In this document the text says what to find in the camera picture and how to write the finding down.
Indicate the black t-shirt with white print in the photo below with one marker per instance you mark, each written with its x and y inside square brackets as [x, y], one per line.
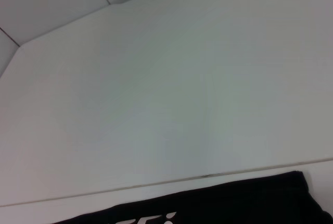
[234, 203]

